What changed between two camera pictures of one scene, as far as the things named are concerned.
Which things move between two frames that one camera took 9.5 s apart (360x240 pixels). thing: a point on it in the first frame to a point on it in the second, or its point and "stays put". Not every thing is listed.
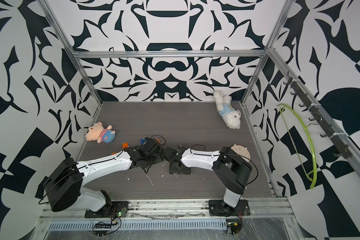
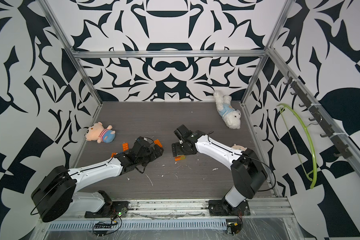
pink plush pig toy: x=97 y=132 stays put
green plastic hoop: x=315 y=169 stays put
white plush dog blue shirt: x=230 y=116 stays put
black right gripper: x=182 y=172 to x=176 y=149
